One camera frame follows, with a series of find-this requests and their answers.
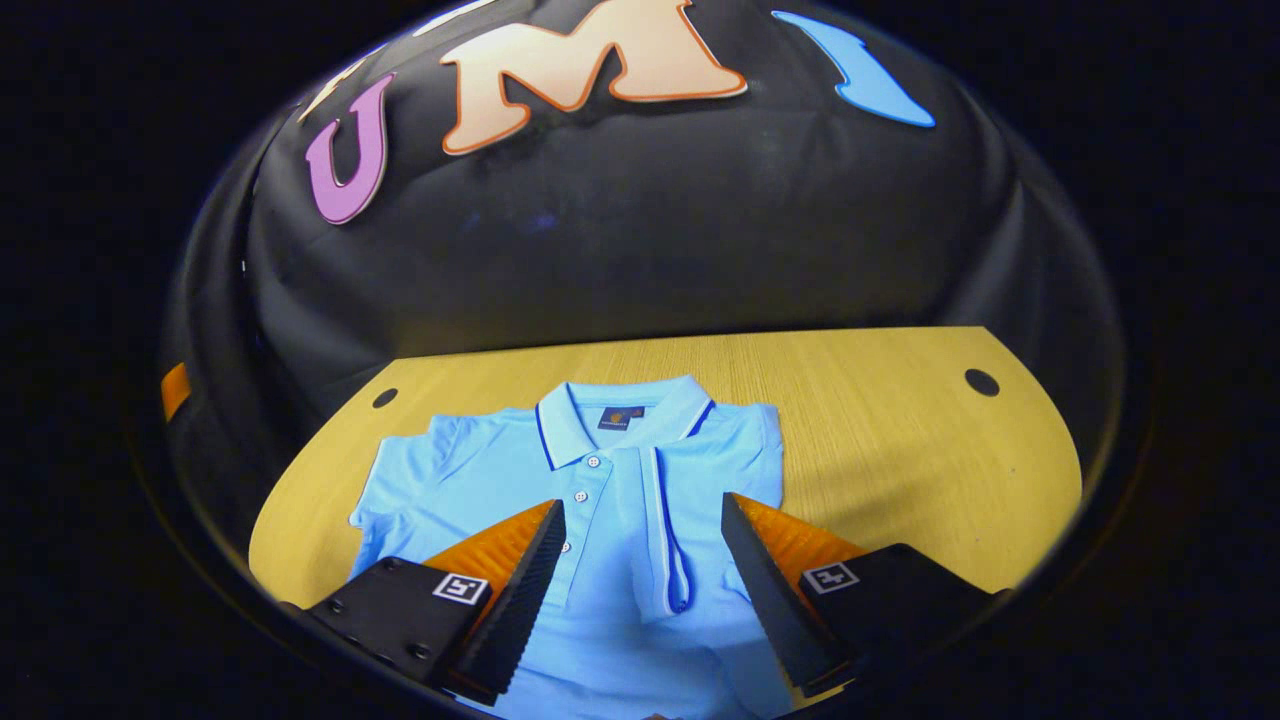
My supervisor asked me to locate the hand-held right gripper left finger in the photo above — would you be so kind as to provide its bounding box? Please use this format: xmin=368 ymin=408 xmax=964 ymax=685
xmin=300 ymin=498 xmax=567 ymax=706

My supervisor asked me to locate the black backdrop cloth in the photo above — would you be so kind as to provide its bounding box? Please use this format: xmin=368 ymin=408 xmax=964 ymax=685
xmin=160 ymin=0 xmax=1126 ymax=601

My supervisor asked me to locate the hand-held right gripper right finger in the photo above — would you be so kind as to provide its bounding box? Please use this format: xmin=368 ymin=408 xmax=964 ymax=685
xmin=720 ymin=492 xmax=1011 ymax=699

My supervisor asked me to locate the light blue T-shirt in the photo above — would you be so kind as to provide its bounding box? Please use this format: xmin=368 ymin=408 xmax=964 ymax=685
xmin=348 ymin=375 xmax=801 ymax=720

